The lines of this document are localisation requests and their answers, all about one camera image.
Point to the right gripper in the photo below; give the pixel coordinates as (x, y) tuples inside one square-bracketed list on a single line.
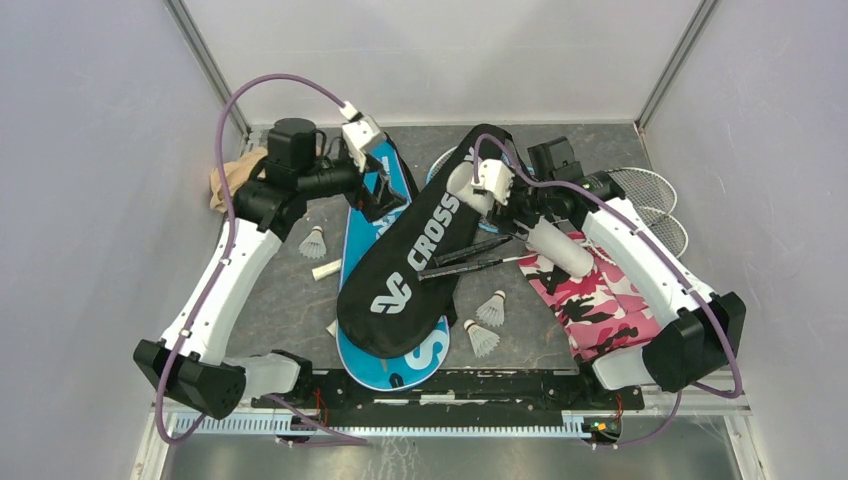
[(502, 216)]

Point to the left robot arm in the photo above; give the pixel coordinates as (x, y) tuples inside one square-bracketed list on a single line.
[(187, 364)]

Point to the white shuttlecock tube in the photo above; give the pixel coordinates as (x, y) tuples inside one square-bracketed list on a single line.
[(553, 244)]

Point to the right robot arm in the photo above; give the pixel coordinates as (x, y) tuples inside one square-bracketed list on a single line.
[(700, 330)]

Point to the black Crossway racket bag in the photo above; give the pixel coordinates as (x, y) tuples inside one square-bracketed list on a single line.
[(383, 308)]

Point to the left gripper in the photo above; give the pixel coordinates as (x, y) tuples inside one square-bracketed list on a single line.
[(383, 198)]

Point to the white feather shuttlecock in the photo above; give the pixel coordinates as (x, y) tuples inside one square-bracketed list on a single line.
[(492, 311), (313, 246), (483, 341)]

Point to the pink camouflage cloth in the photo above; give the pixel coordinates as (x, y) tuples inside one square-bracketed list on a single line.
[(599, 313)]

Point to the blue badminton racket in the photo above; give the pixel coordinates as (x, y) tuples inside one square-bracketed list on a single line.
[(438, 164)]

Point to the blue Sport racket bag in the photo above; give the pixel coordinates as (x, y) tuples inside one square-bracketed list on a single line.
[(397, 373)]

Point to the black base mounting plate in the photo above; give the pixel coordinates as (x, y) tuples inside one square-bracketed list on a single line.
[(461, 398)]

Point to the beige cloth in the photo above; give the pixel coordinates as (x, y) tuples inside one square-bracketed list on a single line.
[(237, 173)]

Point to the white grip tape roll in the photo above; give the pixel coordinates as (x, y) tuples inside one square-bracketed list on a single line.
[(326, 270)]

